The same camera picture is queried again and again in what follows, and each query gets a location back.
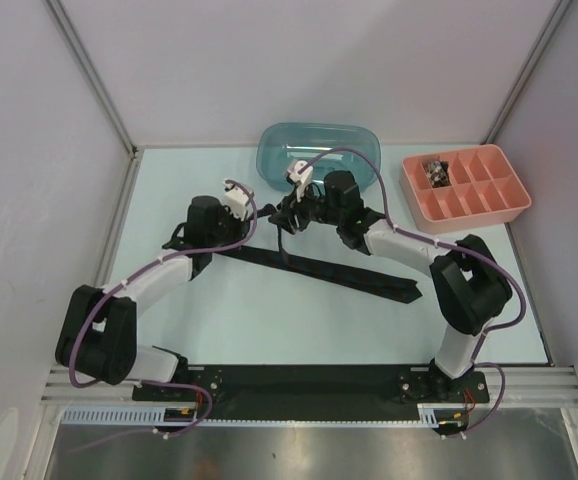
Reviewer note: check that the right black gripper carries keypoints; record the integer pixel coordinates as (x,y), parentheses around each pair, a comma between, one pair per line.
(289,208)

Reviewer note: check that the white slotted cable duct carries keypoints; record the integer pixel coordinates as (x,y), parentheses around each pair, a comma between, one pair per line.
(424,417)

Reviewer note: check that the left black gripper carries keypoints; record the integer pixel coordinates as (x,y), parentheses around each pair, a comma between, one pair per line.
(239,226)

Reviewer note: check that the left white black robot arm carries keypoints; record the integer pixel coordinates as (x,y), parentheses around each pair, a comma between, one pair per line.
(99,337)

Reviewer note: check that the aluminium extrusion rail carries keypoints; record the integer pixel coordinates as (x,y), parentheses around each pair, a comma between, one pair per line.
(525,387)

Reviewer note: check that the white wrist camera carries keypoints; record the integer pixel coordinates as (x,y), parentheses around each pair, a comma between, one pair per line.
(299,172)
(237,198)

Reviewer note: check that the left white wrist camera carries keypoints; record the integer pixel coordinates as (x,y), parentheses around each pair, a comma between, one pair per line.
(237,198)

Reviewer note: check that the rolled tie in tray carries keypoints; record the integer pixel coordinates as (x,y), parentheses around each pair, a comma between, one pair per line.
(437,173)

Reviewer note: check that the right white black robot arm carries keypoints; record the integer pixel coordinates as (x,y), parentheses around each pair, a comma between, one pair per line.
(470,291)

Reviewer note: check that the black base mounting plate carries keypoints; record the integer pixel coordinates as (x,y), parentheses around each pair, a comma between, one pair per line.
(317,393)

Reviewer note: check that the dark striped necktie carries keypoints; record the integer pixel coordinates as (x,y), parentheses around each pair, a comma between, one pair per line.
(393,288)

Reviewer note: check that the pink compartment organizer tray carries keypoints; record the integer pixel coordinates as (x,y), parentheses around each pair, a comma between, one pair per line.
(485,190)

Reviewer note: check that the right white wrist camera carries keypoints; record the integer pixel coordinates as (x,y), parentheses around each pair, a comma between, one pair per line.
(299,172)

